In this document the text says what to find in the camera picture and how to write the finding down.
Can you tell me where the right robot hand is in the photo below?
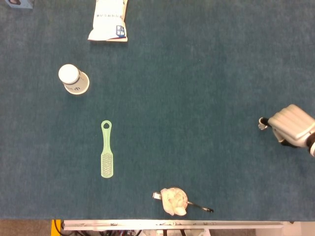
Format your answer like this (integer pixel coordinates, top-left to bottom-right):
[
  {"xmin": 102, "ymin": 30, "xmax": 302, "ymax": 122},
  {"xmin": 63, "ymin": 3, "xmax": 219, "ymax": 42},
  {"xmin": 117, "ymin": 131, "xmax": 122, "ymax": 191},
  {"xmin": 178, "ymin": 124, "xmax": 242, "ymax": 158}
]
[{"xmin": 258, "ymin": 104, "xmax": 315, "ymax": 148}]

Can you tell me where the cream crumpled fabric flower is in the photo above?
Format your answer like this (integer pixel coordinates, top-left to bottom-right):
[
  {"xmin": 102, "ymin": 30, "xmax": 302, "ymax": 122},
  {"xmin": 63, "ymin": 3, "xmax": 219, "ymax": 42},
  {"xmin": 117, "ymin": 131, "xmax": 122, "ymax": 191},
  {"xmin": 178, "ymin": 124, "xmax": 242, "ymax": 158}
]
[{"xmin": 160, "ymin": 187, "xmax": 189, "ymax": 217}]

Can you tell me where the green plastic brush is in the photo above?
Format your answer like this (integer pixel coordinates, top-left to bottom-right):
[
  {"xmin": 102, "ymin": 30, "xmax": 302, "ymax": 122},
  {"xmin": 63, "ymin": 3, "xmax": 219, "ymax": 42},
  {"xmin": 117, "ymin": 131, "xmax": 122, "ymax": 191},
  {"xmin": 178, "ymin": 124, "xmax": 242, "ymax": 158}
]
[{"xmin": 100, "ymin": 119, "xmax": 115, "ymax": 178}]

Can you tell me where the white snack bag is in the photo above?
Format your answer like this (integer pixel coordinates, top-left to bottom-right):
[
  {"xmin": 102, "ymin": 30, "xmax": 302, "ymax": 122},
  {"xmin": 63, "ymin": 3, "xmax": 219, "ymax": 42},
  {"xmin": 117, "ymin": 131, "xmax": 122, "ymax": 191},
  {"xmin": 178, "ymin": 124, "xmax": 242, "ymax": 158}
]
[{"xmin": 87, "ymin": 0, "xmax": 129, "ymax": 43}]

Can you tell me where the white plastic bottle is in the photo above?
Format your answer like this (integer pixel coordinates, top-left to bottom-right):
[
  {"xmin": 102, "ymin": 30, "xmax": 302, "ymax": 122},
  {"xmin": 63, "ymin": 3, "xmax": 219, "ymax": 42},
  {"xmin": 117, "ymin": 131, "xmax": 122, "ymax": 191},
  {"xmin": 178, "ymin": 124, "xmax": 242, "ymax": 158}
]
[{"xmin": 58, "ymin": 63, "xmax": 91, "ymax": 95}]

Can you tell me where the blue box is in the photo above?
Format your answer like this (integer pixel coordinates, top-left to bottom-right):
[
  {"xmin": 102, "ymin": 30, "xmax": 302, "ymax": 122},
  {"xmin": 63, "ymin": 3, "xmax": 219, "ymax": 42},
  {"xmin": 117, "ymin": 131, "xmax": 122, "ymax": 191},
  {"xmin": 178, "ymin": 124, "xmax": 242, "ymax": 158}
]
[{"xmin": 4, "ymin": 0, "xmax": 34, "ymax": 10}]

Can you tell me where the aluminium frame rail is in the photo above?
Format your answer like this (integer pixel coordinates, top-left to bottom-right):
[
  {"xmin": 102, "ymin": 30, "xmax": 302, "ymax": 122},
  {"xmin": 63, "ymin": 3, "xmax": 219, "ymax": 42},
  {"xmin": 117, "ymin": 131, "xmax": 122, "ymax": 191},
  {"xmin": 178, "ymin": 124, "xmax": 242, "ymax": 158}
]
[{"xmin": 61, "ymin": 219, "xmax": 291, "ymax": 231}]

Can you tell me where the black cable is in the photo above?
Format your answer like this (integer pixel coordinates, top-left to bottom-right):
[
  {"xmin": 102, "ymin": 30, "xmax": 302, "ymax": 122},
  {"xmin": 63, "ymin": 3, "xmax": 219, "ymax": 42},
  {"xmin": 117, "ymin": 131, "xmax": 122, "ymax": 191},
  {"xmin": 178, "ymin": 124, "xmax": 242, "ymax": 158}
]
[{"xmin": 54, "ymin": 219, "xmax": 65, "ymax": 236}]

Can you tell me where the yellow frame part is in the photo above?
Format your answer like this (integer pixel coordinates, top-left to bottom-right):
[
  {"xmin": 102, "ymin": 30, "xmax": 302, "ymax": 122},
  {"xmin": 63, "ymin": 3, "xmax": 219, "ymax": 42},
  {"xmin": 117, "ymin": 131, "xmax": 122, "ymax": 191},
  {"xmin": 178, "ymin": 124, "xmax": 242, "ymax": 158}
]
[{"xmin": 51, "ymin": 219, "xmax": 62, "ymax": 236}]

